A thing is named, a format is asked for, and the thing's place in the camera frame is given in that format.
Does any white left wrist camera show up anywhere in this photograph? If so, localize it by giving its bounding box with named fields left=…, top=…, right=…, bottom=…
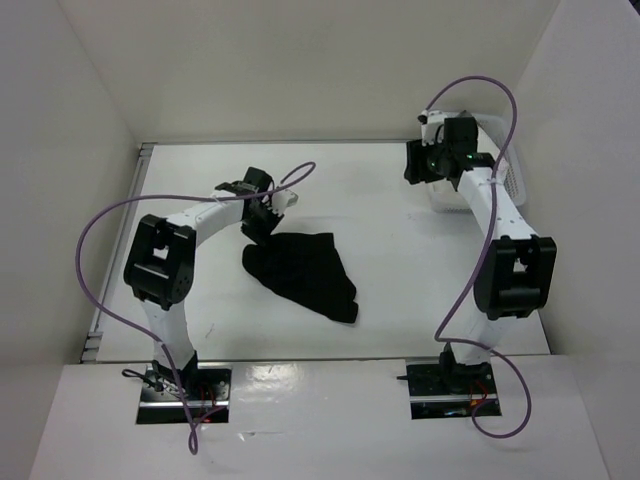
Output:
left=271, top=189, right=299, bottom=215

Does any white plastic basket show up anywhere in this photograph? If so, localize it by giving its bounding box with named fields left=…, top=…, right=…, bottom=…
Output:
left=426, top=111, right=526, bottom=213

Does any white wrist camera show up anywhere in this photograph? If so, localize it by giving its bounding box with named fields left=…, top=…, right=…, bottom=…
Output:
left=417, top=110, right=447, bottom=146
left=271, top=189, right=299, bottom=215

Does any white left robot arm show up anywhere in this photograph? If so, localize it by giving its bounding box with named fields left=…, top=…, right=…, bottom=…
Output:
left=124, top=167, right=298, bottom=400

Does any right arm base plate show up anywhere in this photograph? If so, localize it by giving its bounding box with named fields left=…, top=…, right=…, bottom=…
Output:
left=396, top=360, right=501, bottom=420

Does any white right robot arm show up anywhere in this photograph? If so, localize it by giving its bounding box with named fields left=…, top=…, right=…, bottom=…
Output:
left=404, top=111, right=557, bottom=394

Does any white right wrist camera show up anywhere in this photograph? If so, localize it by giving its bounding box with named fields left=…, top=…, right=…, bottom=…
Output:
left=417, top=110, right=447, bottom=146

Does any black skirt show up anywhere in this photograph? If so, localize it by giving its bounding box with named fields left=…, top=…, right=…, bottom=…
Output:
left=242, top=232, right=359, bottom=324

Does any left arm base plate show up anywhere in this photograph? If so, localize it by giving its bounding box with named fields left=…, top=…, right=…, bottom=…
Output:
left=121, top=366, right=232, bottom=425

